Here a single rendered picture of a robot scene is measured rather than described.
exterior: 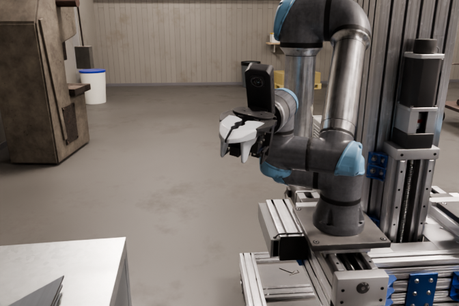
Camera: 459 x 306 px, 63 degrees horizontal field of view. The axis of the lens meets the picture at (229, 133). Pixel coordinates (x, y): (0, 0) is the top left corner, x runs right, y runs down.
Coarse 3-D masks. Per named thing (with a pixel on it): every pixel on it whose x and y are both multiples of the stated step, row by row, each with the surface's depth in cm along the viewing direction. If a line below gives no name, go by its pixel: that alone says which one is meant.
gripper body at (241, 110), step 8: (240, 112) 63; (248, 112) 63; (256, 112) 64; (264, 112) 65; (280, 112) 71; (248, 120) 62; (256, 120) 61; (280, 120) 71; (264, 136) 66; (272, 136) 66; (232, 144) 65; (256, 144) 62; (264, 144) 66; (232, 152) 65; (240, 152) 65; (256, 152) 63; (264, 152) 64; (264, 160) 65
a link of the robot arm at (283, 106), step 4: (276, 96) 75; (276, 100) 72; (280, 100) 74; (280, 104) 72; (284, 104) 74; (280, 108) 72; (284, 108) 73; (284, 112) 72; (288, 112) 75; (284, 116) 72; (288, 116) 76; (284, 120) 72; (284, 124) 76; (280, 128) 73; (276, 132) 74
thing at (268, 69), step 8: (256, 64) 62; (264, 64) 62; (248, 72) 62; (256, 72) 61; (264, 72) 61; (272, 72) 62; (248, 80) 63; (256, 80) 62; (264, 80) 62; (272, 80) 63; (248, 88) 64; (256, 88) 64; (264, 88) 63; (272, 88) 64; (248, 96) 66; (256, 96) 65; (264, 96) 64; (272, 96) 65; (248, 104) 67; (256, 104) 66; (264, 104) 66; (272, 104) 66; (272, 112) 67
